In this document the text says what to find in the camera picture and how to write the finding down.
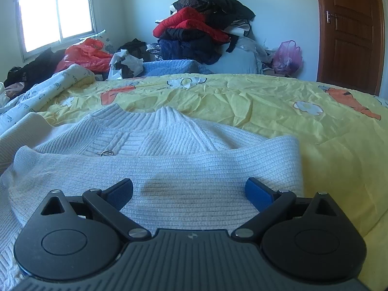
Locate blue knit cloth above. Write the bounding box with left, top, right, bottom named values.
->
left=142, top=59, right=213, bottom=77

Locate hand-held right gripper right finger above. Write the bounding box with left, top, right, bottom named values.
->
left=231, top=177, right=339, bottom=239

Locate red plastic bag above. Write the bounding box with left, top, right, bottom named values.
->
left=54, top=38, right=114, bottom=74

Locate white knit sweater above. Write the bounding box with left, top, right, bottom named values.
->
left=0, top=103, right=305, bottom=291

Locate pink plastic bag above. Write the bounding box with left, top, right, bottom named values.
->
left=273, top=40, right=303, bottom=75

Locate brown wooden door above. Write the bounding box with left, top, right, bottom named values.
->
left=314, top=0, right=386, bottom=96

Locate grey pillow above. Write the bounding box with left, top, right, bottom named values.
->
left=209, top=38, right=264, bottom=75

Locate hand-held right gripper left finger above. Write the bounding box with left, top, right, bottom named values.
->
left=40, top=178, right=152, bottom=239

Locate red jacket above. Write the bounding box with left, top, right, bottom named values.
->
left=152, top=7, right=231, bottom=43

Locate window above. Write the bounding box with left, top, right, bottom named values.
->
left=15, top=0, right=97, bottom=61

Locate white printed blanket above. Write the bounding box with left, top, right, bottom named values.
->
left=0, top=64, right=97, bottom=140

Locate yellow printed bed sheet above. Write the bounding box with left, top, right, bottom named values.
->
left=36, top=73, right=388, bottom=291

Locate pile of dark clothes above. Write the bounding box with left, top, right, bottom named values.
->
left=145, top=0, right=257, bottom=65

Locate white plastic bag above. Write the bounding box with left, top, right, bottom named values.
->
left=107, top=48, right=144, bottom=81

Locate black cloth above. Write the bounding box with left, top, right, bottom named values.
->
left=4, top=48, right=65, bottom=89

